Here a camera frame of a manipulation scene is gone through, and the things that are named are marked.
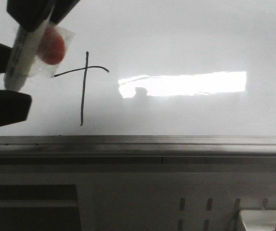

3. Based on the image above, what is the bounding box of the red round magnet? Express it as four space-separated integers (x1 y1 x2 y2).
29 23 75 78

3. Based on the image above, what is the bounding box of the white whiteboard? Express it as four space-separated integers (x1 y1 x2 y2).
0 0 276 136

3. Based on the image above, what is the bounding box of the aluminium whiteboard frame rail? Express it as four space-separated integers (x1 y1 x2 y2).
0 135 276 165

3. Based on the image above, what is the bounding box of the white whiteboard marker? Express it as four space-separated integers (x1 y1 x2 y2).
3 19 50 92

